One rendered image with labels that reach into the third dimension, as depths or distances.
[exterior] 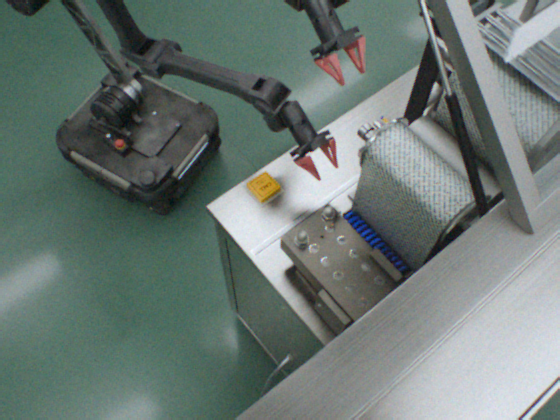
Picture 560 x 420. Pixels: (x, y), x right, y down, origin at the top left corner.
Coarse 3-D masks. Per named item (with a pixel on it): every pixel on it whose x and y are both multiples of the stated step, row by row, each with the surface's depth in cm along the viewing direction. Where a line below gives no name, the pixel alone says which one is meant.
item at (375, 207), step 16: (368, 176) 130; (368, 192) 135; (384, 192) 128; (352, 208) 147; (368, 208) 139; (384, 208) 133; (400, 208) 126; (384, 224) 137; (400, 224) 131; (416, 224) 125; (384, 240) 142; (400, 240) 135; (416, 240) 129; (432, 240) 123; (400, 256) 140; (416, 256) 133
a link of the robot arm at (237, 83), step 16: (176, 48) 157; (144, 64) 155; (160, 64) 154; (176, 64) 152; (192, 64) 150; (208, 64) 149; (208, 80) 148; (224, 80) 145; (240, 80) 143; (256, 80) 142; (272, 80) 141; (240, 96) 146; (256, 96) 140; (272, 96) 140
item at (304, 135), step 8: (304, 120) 143; (288, 128) 146; (296, 128) 143; (304, 128) 143; (312, 128) 144; (296, 136) 144; (304, 136) 143; (312, 136) 143; (320, 136) 144; (304, 144) 143; (296, 152) 143
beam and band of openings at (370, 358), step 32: (480, 224) 74; (512, 224) 74; (448, 256) 72; (480, 256) 72; (512, 256) 72; (416, 288) 70; (448, 288) 70; (480, 288) 70; (384, 320) 68; (416, 320) 68; (448, 320) 68; (320, 352) 66; (352, 352) 66; (384, 352) 66; (416, 352) 66; (288, 384) 64; (320, 384) 64; (352, 384) 64; (384, 384) 64; (256, 416) 63; (288, 416) 63; (320, 416) 63; (352, 416) 63
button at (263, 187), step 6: (264, 174) 163; (252, 180) 162; (258, 180) 162; (264, 180) 162; (270, 180) 162; (252, 186) 161; (258, 186) 161; (264, 186) 161; (270, 186) 161; (276, 186) 161; (252, 192) 162; (258, 192) 160; (264, 192) 160; (270, 192) 160; (276, 192) 162; (258, 198) 161; (264, 198) 160; (270, 198) 162
